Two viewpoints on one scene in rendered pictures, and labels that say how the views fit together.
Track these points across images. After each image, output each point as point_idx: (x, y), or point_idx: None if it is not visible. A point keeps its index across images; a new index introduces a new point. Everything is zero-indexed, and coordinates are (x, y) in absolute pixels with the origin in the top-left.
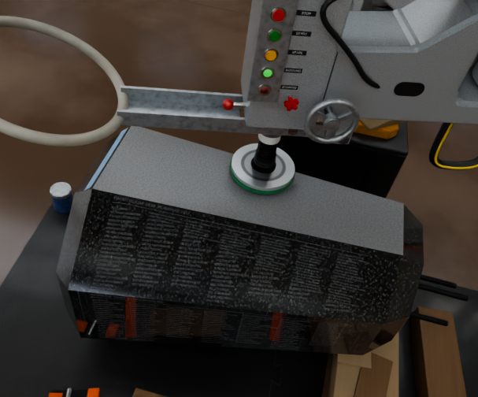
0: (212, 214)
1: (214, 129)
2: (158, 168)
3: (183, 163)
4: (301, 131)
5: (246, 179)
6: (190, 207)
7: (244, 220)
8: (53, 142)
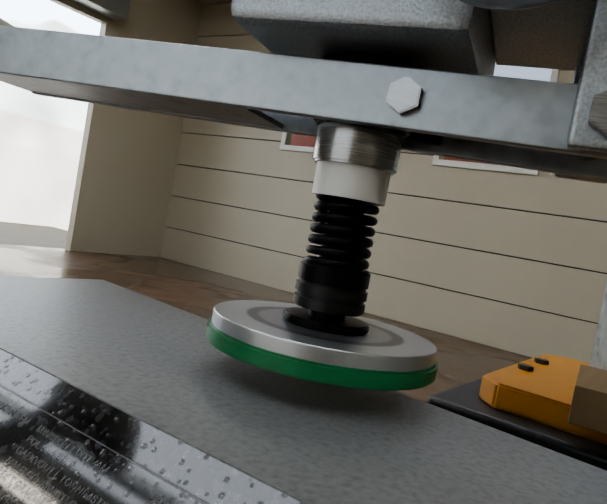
0: (39, 370)
1: (163, 87)
2: (52, 303)
3: (121, 316)
4: (439, 105)
5: (233, 316)
6: (0, 342)
7: (125, 410)
8: None
